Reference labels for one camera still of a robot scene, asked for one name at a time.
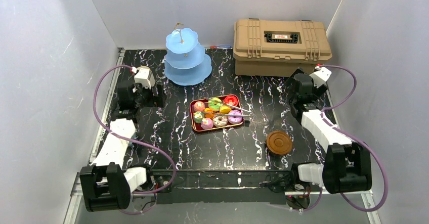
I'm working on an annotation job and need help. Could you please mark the blue three-tier cake stand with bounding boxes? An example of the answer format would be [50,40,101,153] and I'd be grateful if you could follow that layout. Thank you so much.
[164,22,212,86]

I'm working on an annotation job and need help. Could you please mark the green sugared cake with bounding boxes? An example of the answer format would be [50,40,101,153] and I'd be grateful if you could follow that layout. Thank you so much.
[193,111,205,124]

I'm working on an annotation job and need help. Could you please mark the pink sugared cake ball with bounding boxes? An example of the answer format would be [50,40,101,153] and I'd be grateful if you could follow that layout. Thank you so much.
[201,118,213,130]

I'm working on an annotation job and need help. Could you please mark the red rectangular tray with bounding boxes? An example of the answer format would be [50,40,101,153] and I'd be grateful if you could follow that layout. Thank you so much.
[190,95,244,132]

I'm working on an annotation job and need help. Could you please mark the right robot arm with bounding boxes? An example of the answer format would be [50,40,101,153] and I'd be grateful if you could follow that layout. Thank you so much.
[286,67,372,194]

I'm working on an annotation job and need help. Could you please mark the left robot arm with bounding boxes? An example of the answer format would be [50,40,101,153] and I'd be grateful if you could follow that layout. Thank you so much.
[79,81,165,212]

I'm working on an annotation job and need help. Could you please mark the pink sugared cake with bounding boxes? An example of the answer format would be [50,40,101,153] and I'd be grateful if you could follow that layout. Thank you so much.
[193,101,206,112]

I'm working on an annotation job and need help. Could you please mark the tan plastic toolbox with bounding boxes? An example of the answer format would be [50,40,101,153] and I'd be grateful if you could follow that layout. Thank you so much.
[233,19,332,77]

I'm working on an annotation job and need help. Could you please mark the round brown wooden box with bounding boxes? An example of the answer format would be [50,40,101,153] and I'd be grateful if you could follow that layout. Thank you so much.
[266,130,293,155]

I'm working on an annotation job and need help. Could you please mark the orange cookie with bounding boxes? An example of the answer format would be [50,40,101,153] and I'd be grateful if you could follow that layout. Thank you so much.
[203,108,215,119]

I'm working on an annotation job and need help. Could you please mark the green glazed donut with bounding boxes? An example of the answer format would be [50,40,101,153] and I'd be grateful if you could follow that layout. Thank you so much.
[208,98,223,112]

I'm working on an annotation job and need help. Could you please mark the yellow cake slice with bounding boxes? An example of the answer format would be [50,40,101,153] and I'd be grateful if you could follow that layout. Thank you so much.
[219,105,232,114]

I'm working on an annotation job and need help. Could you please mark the red glazed donut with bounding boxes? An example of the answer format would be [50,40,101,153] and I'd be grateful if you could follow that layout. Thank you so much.
[223,95,238,106]

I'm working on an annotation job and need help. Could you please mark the purple glazed donut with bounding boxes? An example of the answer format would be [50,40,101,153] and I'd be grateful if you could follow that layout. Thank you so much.
[227,109,243,124]

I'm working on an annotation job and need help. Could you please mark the red blue pen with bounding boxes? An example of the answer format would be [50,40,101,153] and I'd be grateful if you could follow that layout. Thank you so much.
[209,44,232,49]

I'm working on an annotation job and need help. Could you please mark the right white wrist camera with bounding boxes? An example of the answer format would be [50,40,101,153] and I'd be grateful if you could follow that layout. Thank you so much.
[310,66,332,88]

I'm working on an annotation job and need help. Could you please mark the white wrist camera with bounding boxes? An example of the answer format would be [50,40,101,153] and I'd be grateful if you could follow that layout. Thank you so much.
[310,66,332,88]
[133,66,155,89]

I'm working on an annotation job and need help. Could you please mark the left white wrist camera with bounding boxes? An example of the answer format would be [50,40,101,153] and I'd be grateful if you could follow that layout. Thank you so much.
[133,66,155,89]

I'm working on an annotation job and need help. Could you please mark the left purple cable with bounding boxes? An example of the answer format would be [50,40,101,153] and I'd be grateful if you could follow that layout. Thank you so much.
[92,64,177,215]

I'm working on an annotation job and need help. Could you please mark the purple cable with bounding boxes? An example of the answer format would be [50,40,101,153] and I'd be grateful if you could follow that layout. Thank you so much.
[92,64,177,215]
[302,64,390,213]

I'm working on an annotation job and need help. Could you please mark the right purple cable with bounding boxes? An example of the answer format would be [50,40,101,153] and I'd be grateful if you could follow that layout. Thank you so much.
[302,64,390,213]

